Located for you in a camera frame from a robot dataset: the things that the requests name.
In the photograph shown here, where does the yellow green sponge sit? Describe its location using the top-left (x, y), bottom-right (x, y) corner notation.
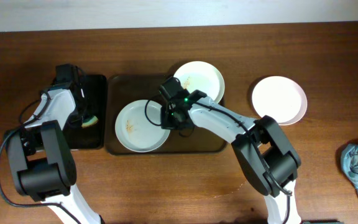
top-left (81, 116), bottom-right (99, 128)

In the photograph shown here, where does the light blue plate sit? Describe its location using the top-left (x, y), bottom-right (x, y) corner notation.
top-left (114, 100), bottom-right (170, 153)

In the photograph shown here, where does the cream white plate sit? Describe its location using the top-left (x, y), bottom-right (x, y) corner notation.
top-left (173, 61), bottom-right (225, 103)

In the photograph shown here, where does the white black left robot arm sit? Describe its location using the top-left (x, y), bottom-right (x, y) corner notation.
top-left (0, 82), bottom-right (104, 223)

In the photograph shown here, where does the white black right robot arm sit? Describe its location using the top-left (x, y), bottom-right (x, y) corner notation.
top-left (159, 89), bottom-right (301, 223)

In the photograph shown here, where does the brown plastic tray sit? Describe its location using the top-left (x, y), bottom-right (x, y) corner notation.
top-left (104, 73), bottom-right (227, 156)

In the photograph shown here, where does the black plastic tray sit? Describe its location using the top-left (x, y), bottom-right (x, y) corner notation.
top-left (63, 75), bottom-right (108, 150)

